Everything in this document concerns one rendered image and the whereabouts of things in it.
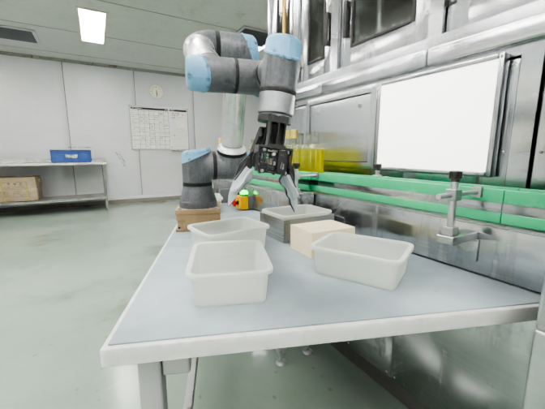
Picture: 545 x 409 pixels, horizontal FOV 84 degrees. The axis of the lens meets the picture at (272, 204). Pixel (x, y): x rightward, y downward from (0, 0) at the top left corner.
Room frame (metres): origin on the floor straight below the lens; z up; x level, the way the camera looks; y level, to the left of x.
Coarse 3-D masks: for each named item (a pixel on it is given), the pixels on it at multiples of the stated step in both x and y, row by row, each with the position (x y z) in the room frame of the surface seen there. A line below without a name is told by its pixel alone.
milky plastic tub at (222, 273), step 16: (240, 240) 0.76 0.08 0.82; (256, 240) 0.76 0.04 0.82; (192, 256) 0.64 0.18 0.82; (208, 256) 0.74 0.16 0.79; (224, 256) 0.75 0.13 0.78; (240, 256) 0.75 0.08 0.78; (256, 256) 0.74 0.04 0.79; (192, 272) 0.57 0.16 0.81; (208, 272) 0.72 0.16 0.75; (224, 272) 0.72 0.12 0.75; (240, 272) 0.55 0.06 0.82; (256, 272) 0.55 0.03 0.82; (192, 288) 0.55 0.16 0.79; (208, 288) 0.55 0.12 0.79; (224, 288) 0.55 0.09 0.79; (240, 288) 0.56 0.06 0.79; (256, 288) 0.56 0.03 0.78; (208, 304) 0.55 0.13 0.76; (224, 304) 0.56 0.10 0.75
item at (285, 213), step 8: (272, 208) 1.14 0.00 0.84; (280, 208) 1.16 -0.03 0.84; (288, 208) 1.18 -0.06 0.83; (304, 208) 1.21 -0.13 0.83; (312, 208) 1.18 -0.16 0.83; (320, 208) 1.14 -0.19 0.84; (272, 216) 1.05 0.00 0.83; (280, 216) 1.00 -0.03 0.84; (288, 216) 0.99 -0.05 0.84; (296, 216) 1.00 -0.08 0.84; (304, 216) 1.02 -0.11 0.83; (312, 216) 1.05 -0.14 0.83
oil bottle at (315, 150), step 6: (312, 144) 1.36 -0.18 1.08; (318, 144) 1.35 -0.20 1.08; (312, 150) 1.35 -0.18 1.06; (318, 150) 1.35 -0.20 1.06; (312, 156) 1.35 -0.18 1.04; (318, 156) 1.35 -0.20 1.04; (312, 162) 1.35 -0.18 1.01; (318, 162) 1.35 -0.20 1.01; (312, 168) 1.35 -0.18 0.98; (318, 168) 1.35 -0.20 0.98
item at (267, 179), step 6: (252, 174) 1.63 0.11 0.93; (258, 174) 1.57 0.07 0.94; (264, 174) 1.50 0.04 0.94; (270, 174) 1.45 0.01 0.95; (276, 174) 1.41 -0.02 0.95; (252, 180) 1.62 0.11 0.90; (258, 180) 1.57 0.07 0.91; (264, 180) 1.51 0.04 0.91; (270, 180) 1.46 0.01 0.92; (276, 180) 1.41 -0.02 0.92; (270, 186) 1.45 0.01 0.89; (276, 186) 1.41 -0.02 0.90
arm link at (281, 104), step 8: (264, 96) 0.62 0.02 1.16; (272, 96) 0.61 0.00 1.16; (280, 96) 0.61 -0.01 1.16; (288, 96) 0.62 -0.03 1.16; (264, 104) 0.62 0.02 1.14; (272, 104) 0.61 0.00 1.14; (280, 104) 0.61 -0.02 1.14; (288, 104) 0.62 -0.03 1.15; (296, 104) 0.65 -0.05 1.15; (264, 112) 0.63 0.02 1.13; (272, 112) 0.62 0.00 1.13; (280, 112) 0.61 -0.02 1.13; (288, 112) 0.62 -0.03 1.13
